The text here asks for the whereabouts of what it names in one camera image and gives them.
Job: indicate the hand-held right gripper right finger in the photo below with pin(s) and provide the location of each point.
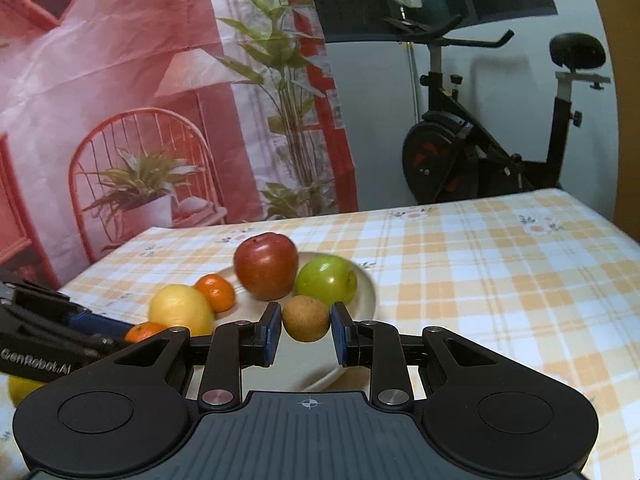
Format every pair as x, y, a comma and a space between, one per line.
341, 332

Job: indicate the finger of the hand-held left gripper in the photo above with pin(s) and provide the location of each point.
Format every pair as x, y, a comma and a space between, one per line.
100, 322
100, 342

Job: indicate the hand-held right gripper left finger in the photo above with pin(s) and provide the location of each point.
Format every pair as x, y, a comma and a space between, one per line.
272, 332

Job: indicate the yellow lemon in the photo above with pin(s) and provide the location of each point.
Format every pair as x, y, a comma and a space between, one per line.
25, 390
177, 310

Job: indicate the small brown round fruit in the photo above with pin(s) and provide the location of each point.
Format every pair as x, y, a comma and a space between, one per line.
306, 319

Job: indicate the cream round plate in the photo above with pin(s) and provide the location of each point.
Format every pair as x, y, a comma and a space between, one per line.
305, 365

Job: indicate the small orange tangerine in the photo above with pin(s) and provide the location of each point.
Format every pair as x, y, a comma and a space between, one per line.
217, 292
145, 332

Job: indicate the green apple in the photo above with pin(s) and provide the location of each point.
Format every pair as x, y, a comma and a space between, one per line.
325, 280

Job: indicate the red apple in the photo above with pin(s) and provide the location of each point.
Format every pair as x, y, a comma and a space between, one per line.
265, 265

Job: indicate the orange checked tablecloth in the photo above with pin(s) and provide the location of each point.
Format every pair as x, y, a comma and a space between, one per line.
500, 285

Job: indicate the black exercise bike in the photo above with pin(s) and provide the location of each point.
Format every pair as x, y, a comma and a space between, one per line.
435, 160

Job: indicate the printed red wall backdrop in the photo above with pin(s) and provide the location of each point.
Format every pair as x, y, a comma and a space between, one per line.
125, 35

